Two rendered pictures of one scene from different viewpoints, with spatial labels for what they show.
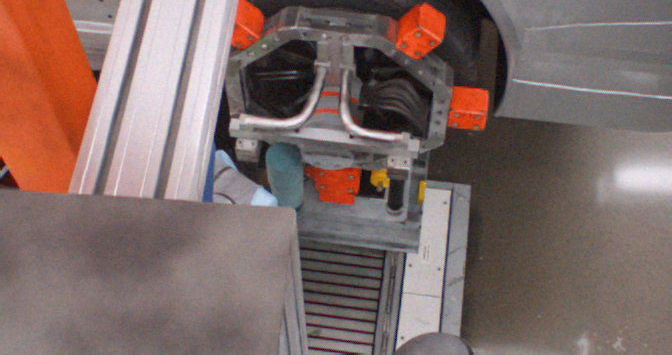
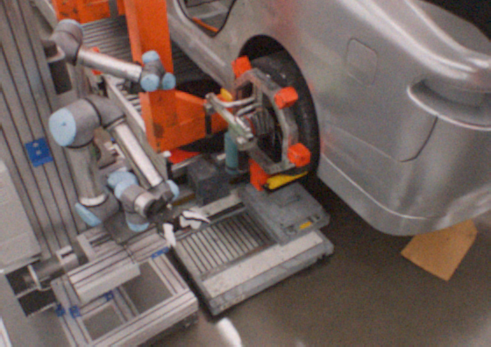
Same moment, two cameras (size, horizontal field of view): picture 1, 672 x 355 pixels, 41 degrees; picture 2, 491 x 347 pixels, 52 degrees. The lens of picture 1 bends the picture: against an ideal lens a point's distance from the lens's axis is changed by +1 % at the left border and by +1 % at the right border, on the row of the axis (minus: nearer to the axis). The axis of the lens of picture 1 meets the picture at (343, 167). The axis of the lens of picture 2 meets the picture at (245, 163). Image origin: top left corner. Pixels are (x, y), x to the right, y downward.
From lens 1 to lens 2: 1.60 m
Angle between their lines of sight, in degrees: 36
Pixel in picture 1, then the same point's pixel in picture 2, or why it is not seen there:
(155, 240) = not seen: outside the picture
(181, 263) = not seen: outside the picture
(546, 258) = (335, 300)
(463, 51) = (305, 124)
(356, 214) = (268, 208)
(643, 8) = (362, 131)
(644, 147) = (438, 303)
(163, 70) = not seen: outside the picture
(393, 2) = (286, 83)
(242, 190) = (149, 71)
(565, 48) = (338, 143)
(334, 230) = (259, 211)
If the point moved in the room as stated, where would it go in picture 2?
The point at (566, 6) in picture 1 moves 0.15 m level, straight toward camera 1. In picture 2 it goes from (338, 116) to (306, 123)
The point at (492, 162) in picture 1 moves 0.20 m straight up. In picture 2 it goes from (359, 251) to (364, 230)
